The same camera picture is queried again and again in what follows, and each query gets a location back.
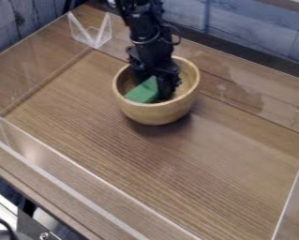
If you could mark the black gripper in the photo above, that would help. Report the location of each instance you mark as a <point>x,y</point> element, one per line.
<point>150,59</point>

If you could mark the green rectangular block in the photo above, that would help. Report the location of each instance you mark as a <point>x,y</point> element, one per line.
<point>145,92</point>

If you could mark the round wooden bowl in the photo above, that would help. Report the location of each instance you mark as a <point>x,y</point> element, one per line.
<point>166,111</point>

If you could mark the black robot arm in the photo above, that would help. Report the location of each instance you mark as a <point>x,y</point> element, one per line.
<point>144,15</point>

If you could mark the clear acrylic front barrier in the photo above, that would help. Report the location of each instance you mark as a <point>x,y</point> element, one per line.
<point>93,206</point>

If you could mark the clear acrylic corner bracket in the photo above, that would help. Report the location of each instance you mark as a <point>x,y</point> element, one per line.
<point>92,36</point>

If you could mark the black metal mount with bolt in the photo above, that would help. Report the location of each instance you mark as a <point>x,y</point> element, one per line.
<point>38,226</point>

